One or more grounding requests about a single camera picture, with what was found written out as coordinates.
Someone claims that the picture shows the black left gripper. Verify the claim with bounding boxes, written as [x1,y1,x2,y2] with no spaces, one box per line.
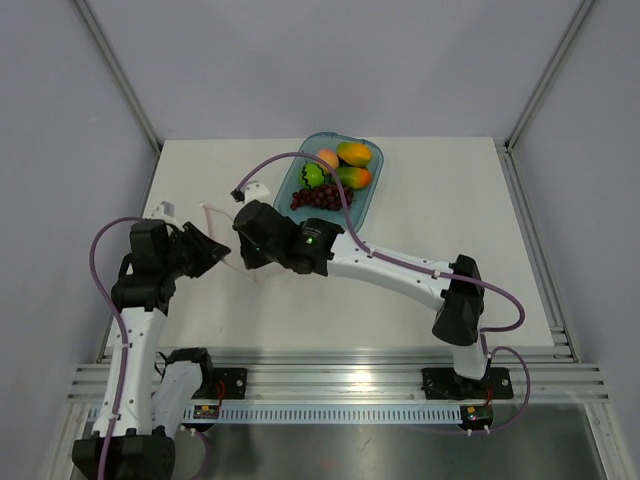
[162,222,230,279]

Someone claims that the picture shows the clear zip top bag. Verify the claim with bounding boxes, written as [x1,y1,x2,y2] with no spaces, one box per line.
[199,202,283,283]

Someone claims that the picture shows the teal plastic tray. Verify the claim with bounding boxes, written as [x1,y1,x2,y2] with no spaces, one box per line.
[273,132,384,229]

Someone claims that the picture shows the orange toy peach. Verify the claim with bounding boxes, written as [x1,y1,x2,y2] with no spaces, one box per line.
[317,148,340,169]

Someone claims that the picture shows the toy mango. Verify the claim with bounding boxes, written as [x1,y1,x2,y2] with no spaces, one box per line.
[336,166,373,190]
[336,142,373,168]

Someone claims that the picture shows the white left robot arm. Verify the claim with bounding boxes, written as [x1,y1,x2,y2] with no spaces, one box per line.
[72,217,231,479]

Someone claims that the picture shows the purple toy grape bunch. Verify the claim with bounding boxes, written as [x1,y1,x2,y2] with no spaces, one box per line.
[290,184,344,211]

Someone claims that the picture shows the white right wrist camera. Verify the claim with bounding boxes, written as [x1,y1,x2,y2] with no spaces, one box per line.
[230,181,271,204]

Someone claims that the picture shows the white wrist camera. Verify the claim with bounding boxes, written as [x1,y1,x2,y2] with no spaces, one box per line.
[144,201,176,223]
[230,181,271,204]

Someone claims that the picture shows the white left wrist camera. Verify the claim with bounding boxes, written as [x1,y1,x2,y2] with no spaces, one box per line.
[144,201,176,223]

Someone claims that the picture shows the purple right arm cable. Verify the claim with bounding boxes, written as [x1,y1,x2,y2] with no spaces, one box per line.
[234,151,539,435]

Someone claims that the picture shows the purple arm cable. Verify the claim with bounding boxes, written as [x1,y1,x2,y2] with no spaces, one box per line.
[88,216,221,480]
[234,151,539,435]

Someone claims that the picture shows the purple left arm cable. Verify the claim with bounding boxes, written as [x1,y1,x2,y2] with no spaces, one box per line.
[88,216,221,480]

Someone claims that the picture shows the white slotted cable duct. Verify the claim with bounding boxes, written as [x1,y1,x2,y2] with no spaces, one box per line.
[87,403,464,425]

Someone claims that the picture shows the left aluminium frame post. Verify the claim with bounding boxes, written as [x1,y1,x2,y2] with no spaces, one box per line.
[70,0,163,158]

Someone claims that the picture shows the aluminium frame post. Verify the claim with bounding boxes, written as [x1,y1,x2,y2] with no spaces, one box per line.
[504,0,599,154]
[70,0,163,158]

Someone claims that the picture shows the aluminium rail base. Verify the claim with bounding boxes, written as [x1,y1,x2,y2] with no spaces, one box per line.
[66,344,611,405]

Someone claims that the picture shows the right aluminium frame post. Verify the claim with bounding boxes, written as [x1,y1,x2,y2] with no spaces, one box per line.
[504,0,599,154]

